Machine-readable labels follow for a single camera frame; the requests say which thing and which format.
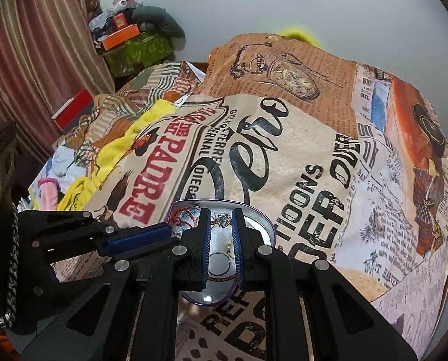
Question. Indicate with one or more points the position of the white and blue clothes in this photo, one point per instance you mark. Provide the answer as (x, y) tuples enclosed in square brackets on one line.
[(64, 165)]

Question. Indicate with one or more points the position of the yellow cloth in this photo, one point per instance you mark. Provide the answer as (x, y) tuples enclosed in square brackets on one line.
[(115, 150)]

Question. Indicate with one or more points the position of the green patterned cloth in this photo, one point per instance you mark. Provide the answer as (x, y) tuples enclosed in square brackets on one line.
[(141, 52)]

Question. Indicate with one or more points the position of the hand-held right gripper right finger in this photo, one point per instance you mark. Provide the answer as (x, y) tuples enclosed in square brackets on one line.
[(238, 240)]

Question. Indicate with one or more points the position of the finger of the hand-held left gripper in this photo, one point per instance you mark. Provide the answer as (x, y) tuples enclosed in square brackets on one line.
[(137, 240), (43, 282)]

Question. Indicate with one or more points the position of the red box with white lid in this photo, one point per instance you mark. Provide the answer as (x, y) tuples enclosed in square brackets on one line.
[(73, 111)]

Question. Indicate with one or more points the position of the small orange box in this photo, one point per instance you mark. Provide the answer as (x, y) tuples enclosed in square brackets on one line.
[(119, 21)]

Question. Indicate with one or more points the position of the silver hoop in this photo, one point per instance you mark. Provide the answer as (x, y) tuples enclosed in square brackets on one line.
[(221, 255)]

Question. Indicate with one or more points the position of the gold hook earring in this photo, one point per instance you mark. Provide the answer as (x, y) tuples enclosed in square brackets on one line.
[(230, 249)]

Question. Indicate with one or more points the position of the silver pendant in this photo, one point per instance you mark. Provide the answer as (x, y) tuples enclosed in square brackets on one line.
[(224, 220)]

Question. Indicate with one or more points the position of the printed blanket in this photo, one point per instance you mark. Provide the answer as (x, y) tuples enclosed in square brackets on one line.
[(302, 139)]

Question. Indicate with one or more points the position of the purple heart-shaped tin box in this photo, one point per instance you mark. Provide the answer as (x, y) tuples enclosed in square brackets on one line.
[(261, 229)]

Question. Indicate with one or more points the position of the yellow pillow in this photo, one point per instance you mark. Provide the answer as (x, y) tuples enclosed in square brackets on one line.
[(302, 34)]

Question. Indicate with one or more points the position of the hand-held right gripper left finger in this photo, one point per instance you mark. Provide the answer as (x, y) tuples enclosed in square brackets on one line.
[(205, 240)]

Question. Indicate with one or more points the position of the striped curtain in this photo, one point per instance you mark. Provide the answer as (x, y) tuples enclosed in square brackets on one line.
[(39, 45)]

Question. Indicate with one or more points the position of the pile of white bags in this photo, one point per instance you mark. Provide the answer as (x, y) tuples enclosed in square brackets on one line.
[(111, 9)]

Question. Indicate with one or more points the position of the pink cloth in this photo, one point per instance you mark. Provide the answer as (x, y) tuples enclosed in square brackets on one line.
[(49, 193)]

